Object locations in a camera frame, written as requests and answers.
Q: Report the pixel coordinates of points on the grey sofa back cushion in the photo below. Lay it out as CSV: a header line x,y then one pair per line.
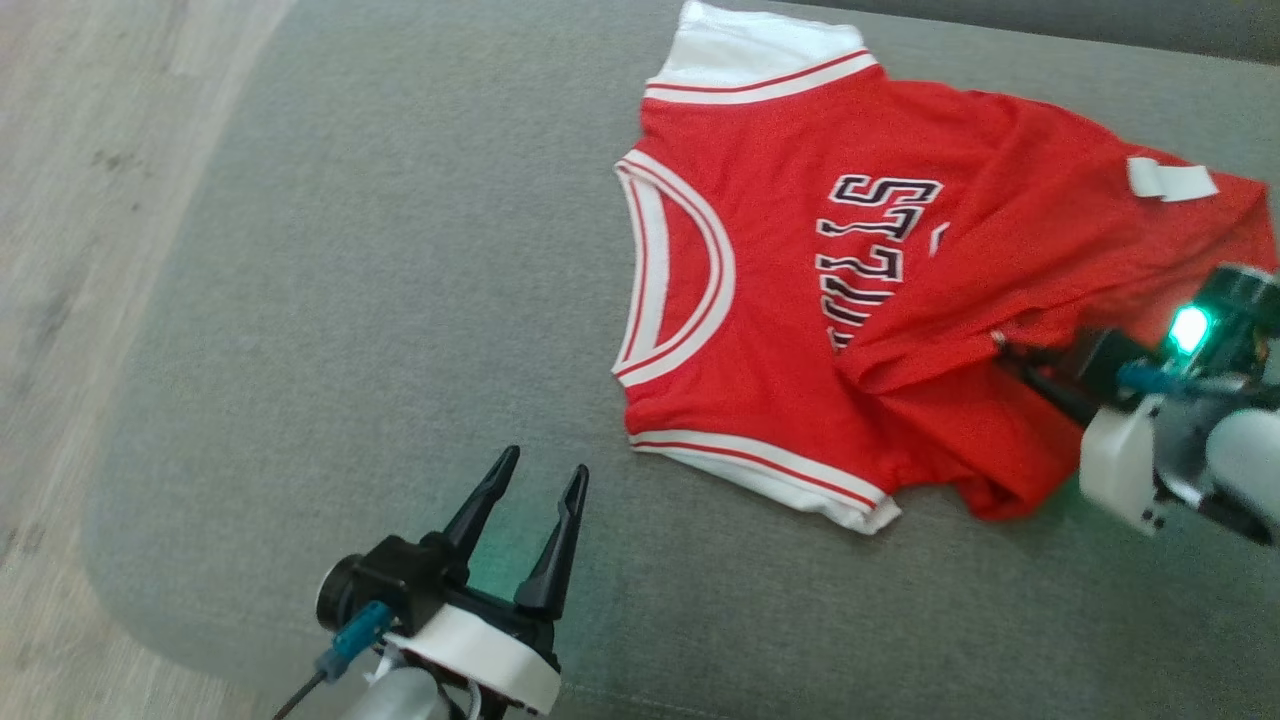
x,y
1100,25

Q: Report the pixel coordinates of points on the large grey sofa ottoman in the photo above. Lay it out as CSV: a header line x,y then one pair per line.
x,y
350,350

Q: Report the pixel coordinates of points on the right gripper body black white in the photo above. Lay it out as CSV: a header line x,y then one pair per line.
x,y
1120,460

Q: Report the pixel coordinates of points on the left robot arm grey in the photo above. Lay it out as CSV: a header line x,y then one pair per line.
x,y
400,700

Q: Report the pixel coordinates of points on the red basketball jersey white trim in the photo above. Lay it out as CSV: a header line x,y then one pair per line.
x,y
780,400

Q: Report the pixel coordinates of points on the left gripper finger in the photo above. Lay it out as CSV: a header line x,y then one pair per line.
x,y
480,510
555,570

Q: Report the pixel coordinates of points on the gripper blue connector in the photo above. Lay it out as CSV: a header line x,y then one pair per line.
x,y
355,640
1150,378

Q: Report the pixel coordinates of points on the right gripper blue connector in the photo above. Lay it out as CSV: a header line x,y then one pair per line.
x,y
1150,378

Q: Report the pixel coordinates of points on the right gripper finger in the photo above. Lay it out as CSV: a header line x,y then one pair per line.
x,y
1060,395
1040,354

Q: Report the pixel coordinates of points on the left gripper blue connector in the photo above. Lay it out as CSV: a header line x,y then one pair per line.
x,y
355,640

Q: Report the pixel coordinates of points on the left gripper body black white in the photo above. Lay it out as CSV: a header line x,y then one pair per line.
x,y
470,640

